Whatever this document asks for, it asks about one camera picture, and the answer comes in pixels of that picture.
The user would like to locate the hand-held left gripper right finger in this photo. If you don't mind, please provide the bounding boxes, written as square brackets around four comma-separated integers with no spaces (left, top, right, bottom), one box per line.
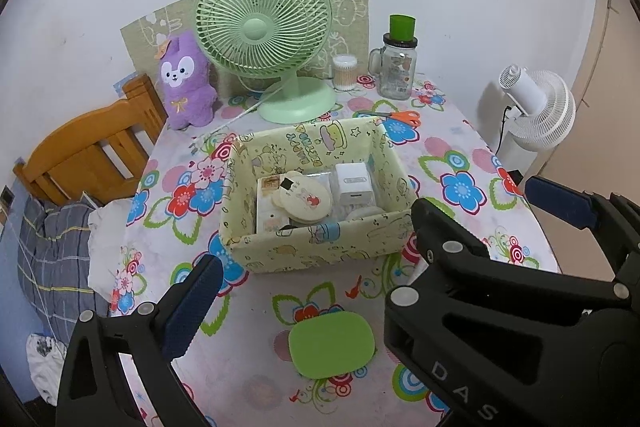
[384,174,640,427]

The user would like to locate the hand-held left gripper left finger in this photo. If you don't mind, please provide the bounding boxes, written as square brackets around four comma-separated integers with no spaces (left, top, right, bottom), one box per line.
[55,253,225,427]

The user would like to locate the yellow printed storage box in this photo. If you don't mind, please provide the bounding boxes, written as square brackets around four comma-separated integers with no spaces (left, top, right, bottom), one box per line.
[220,117,418,275]

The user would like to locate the beige bunny print case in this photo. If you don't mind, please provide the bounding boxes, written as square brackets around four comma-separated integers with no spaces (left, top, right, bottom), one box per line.
[274,172,333,228]

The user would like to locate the white round disc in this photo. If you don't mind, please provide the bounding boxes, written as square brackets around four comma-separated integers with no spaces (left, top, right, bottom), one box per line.
[345,206,386,222]

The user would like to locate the white cube box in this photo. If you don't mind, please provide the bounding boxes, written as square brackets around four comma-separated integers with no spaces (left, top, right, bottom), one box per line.
[334,163,376,210]

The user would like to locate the floral tablecloth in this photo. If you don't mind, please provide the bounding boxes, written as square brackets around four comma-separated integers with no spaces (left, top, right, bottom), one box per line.
[107,74,558,427]

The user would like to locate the white standing fan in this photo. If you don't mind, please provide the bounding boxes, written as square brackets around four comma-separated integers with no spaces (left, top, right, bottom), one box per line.
[497,64,577,152]

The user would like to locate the white remote control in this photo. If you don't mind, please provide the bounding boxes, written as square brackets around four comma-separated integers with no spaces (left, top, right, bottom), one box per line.
[256,176,293,235]

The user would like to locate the beige wooden door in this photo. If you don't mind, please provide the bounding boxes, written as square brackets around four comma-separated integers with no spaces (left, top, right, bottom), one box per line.
[570,0,640,208]

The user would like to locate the green oval case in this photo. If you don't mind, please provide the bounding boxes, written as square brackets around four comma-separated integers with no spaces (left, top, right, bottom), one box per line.
[288,311,376,379]

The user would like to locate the grey plaid pillow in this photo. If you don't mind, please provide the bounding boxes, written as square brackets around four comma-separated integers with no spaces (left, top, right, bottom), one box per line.
[17,197,108,338]

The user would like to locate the white printed cloth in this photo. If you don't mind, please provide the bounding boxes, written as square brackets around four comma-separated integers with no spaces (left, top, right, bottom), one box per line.
[26,332,68,405]

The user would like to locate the wooden chair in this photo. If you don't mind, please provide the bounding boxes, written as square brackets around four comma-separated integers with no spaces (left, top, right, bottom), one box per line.
[12,73,168,208]

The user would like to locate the glass jar with green cap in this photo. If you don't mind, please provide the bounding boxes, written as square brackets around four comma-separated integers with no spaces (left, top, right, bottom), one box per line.
[369,13,419,99]

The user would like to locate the purple plush bunny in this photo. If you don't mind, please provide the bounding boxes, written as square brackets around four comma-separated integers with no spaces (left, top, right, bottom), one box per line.
[156,31,217,130]

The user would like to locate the cotton swab container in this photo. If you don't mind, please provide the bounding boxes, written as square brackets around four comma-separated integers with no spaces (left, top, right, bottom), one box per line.
[331,55,358,90]

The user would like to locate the green desk fan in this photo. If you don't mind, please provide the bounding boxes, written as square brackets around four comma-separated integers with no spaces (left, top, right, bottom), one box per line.
[194,0,337,124]

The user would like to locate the black power cable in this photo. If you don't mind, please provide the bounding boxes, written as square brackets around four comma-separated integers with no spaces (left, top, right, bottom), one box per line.
[495,104,516,155]

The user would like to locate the orange handled scissors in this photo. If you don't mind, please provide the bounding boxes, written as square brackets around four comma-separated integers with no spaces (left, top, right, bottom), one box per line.
[356,109,422,128]

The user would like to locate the white fan power cord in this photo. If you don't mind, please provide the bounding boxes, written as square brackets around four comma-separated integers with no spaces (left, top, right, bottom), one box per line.
[192,92,281,148]

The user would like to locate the beige printed wall cloth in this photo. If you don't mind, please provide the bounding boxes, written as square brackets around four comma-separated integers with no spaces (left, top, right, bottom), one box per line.
[120,0,372,98]

